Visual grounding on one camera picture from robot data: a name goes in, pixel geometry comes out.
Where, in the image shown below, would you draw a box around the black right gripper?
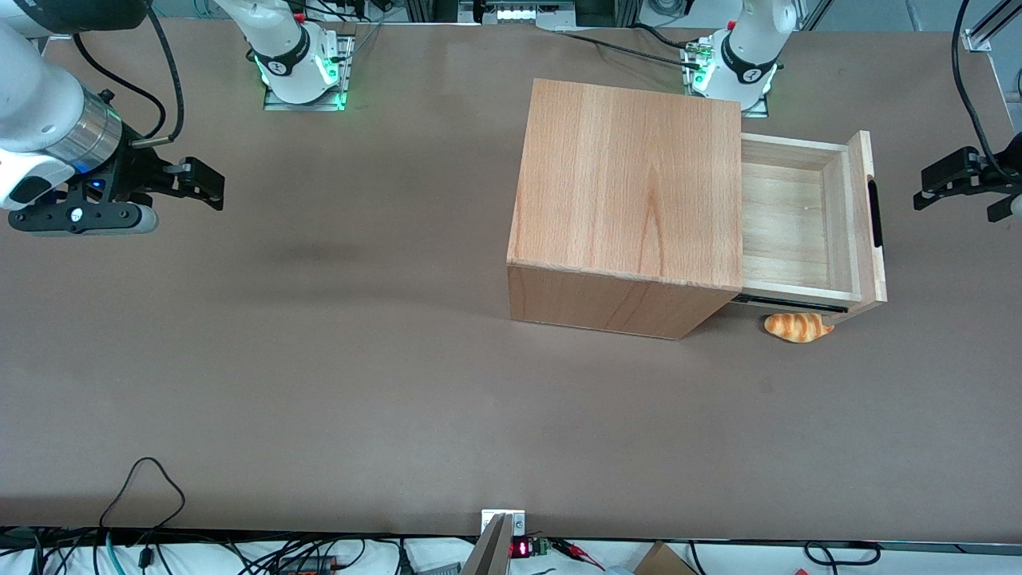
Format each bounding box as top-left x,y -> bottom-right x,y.
56,144 -> 226,213

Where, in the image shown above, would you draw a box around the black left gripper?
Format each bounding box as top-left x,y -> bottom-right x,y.
913,135 -> 1022,224

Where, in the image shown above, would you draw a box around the wooden drawer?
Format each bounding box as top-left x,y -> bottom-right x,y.
733,130 -> 889,327

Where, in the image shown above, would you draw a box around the wooden drawer cabinet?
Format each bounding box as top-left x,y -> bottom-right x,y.
506,77 -> 746,341

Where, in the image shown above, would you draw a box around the toy bread loaf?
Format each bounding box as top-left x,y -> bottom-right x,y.
763,311 -> 836,345

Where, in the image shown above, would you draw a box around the device with white lights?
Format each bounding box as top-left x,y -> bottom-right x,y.
458,0 -> 578,32

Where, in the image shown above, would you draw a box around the brown cardboard piece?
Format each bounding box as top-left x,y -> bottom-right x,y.
634,541 -> 698,575

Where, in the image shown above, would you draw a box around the red clip leads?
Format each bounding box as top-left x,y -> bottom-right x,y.
551,538 -> 608,570

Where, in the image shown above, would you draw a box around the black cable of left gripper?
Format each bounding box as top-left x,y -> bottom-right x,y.
950,0 -> 1011,165

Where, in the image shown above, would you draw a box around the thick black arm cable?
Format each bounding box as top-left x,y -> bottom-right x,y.
131,4 -> 187,151

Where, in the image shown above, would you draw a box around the black wrist camera silver ends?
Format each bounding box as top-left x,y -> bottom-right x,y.
8,203 -> 159,237

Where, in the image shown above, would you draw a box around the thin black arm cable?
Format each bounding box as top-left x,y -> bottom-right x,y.
72,34 -> 168,138

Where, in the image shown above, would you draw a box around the aluminium frame profile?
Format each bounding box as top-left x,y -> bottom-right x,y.
961,0 -> 1022,54

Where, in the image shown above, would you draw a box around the black drawer slide rail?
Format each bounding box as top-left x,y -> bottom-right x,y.
734,293 -> 850,315

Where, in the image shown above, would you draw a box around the thin black looped cable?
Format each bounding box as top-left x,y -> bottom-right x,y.
97,456 -> 188,534

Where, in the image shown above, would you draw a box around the black cable on table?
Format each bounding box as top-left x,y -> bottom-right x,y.
557,24 -> 703,69

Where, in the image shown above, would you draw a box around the black coiled cable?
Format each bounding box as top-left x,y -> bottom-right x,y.
804,541 -> 881,569

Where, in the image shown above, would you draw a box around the silver metal bracket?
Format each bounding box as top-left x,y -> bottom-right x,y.
481,509 -> 527,538

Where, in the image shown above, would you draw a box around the beige post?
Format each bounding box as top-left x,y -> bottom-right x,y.
461,514 -> 513,575

